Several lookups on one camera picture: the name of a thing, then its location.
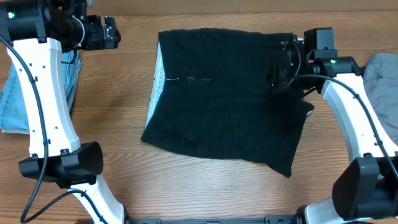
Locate folded light blue jeans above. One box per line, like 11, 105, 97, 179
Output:
1, 50, 82, 134

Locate dark green shorts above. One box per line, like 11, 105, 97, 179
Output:
141, 29, 314, 177

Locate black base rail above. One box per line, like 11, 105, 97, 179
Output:
130, 215, 303, 224

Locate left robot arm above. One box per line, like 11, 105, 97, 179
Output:
1, 0, 132, 223

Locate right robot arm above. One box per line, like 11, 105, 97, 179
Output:
264, 27, 397, 223

